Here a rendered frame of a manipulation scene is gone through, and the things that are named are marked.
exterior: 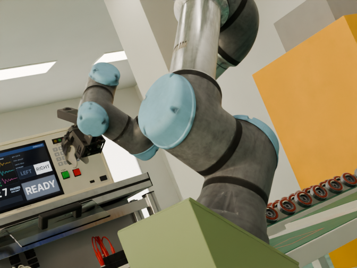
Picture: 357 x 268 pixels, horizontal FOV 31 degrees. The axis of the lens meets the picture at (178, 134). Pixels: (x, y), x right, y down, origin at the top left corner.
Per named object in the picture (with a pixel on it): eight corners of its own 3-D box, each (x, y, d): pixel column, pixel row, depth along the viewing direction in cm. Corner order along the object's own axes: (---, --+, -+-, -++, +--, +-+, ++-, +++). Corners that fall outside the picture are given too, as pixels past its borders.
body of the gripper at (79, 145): (77, 161, 170) (88, 130, 163) (61, 139, 174) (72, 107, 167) (101, 155, 175) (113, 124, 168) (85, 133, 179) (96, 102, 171)
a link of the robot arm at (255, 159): (283, 203, 108) (297, 140, 116) (227, 163, 103) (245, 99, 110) (236, 218, 117) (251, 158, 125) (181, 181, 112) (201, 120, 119)
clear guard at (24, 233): (110, 216, 156) (102, 193, 157) (22, 247, 141) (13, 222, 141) (57, 243, 181) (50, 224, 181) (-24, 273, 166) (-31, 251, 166)
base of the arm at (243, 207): (286, 258, 102) (296, 206, 108) (218, 214, 96) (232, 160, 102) (224, 271, 114) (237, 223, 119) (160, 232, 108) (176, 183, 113)
